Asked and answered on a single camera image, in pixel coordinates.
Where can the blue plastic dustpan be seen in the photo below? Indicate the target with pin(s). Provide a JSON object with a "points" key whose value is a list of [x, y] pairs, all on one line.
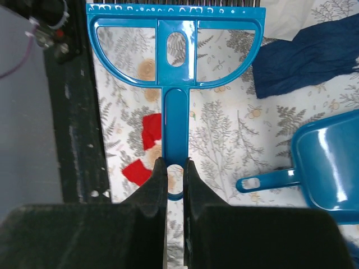
{"points": [[325, 166]]}

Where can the red paper scrap left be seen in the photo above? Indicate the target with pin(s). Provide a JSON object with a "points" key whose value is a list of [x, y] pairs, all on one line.
{"points": [[151, 130]]}

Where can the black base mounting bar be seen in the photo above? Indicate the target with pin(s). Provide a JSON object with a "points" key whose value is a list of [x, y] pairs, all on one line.
{"points": [[72, 87]]}

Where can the floral table cloth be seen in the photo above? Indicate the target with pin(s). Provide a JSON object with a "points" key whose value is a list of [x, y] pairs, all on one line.
{"points": [[232, 133]]}

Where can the red paper scrap middle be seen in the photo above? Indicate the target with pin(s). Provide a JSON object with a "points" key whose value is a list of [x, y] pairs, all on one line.
{"points": [[137, 173]]}

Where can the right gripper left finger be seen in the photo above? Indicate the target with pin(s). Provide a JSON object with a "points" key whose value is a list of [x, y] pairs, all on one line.
{"points": [[130, 234]]}

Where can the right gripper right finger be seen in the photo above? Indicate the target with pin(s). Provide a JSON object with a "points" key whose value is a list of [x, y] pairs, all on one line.
{"points": [[219, 235]]}

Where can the red paper scrap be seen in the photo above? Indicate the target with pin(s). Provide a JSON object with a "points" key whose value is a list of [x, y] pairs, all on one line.
{"points": [[151, 130], [137, 173]]}

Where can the blue hand brush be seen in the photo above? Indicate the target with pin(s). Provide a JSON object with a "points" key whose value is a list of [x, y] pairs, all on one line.
{"points": [[176, 25]]}

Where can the dark blue paper scrap middle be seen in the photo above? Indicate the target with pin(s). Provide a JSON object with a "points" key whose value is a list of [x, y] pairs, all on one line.
{"points": [[316, 54]]}

